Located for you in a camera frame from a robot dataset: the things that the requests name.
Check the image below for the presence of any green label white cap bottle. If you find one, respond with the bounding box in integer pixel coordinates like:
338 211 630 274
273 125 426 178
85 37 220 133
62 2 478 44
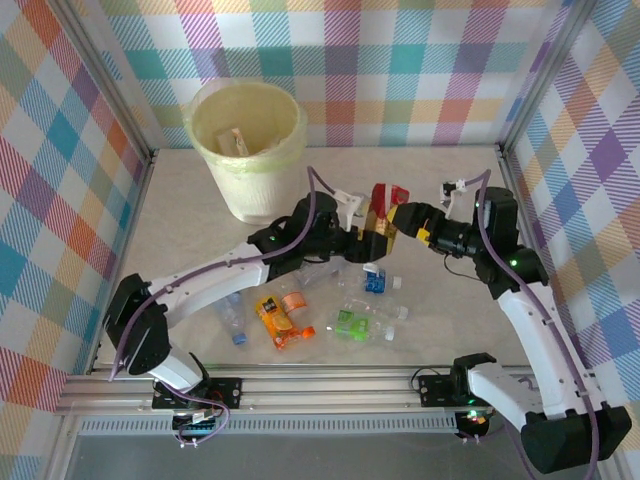
327 307 400 344

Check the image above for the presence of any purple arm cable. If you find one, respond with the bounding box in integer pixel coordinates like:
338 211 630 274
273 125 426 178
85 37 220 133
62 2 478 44
457 168 601 480
108 164 346 384

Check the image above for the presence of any blue label white cap bottle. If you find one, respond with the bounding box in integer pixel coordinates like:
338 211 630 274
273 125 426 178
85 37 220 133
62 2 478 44
339 263 404 296

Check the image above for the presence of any orange juice bottle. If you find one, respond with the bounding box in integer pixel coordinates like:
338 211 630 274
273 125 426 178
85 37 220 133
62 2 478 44
255 294 317 352

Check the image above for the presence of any clear white cap bottle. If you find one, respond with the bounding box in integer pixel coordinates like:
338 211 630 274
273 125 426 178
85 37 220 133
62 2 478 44
344 295 412 322

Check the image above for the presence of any orange label clear bottle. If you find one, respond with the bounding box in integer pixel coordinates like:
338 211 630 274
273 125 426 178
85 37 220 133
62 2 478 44
277 289 309 316

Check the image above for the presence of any small controller board with wires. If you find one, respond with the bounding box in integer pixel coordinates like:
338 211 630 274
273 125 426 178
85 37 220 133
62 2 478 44
171 408 222 450
455 407 495 445

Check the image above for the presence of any blue cap water bottle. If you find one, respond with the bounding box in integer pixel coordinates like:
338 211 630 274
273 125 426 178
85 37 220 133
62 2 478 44
214 292 250 347

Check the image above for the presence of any red gold tea bottle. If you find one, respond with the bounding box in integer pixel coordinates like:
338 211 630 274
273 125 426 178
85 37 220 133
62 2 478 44
357 182 412 239

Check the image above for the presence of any aluminium frame post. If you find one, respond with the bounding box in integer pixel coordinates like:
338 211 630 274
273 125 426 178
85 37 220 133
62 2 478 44
57 0 159 161
497 0 599 159

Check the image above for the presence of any cream plastic trash bin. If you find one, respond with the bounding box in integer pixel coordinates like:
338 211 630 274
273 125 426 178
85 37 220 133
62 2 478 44
182 79 309 174

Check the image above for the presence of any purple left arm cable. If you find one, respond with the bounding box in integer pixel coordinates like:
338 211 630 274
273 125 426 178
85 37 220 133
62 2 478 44
108 164 346 384

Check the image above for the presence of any aluminium side frame rail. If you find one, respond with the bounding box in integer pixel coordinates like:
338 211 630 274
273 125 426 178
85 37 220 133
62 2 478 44
87 149 160 376
497 147 576 361

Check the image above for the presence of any grey slotted cable duct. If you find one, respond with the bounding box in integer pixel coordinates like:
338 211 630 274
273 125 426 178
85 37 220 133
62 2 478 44
78 417 460 437

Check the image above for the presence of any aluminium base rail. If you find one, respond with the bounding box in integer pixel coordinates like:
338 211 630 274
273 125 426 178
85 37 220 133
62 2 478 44
53 366 607 417

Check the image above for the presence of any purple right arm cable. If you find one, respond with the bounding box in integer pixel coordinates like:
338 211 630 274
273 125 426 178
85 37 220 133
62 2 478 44
457 168 601 480

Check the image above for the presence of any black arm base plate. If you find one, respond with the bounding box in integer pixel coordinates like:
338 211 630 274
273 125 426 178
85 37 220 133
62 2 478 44
151 377 245 412
417 372 501 409

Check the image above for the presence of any cream plastic waste bin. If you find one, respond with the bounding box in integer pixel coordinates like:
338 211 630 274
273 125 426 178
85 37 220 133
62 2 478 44
204 152 301 226

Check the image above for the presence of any bluish clear ribbed bottle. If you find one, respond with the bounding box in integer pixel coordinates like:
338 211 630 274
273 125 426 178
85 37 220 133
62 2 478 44
294 262 349 289

